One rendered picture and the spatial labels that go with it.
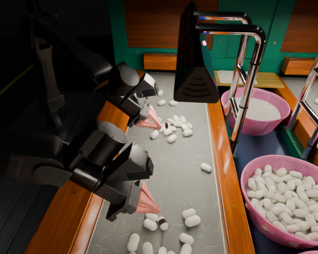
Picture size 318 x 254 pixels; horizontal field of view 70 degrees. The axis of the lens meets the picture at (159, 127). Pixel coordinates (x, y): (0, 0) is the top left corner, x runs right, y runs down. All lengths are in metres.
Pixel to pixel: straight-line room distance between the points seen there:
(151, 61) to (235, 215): 0.82
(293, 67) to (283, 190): 0.70
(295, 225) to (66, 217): 0.53
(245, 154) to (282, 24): 0.64
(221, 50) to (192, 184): 0.75
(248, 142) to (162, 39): 0.64
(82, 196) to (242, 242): 0.39
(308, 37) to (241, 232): 0.99
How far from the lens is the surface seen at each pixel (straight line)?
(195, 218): 0.58
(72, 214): 0.61
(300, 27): 1.29
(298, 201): 0.72
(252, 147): 0.93
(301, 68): 1.29
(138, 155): 0.40
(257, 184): 0.74
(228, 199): 0.62
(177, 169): 0.70
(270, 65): 1.30
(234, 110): 0.78
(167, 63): 1.16
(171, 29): 1.19
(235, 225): 0.59
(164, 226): 0.57
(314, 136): 0.84
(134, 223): 0.60
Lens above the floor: 1.25
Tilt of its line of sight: 37 degrees down
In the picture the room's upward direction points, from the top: straight up
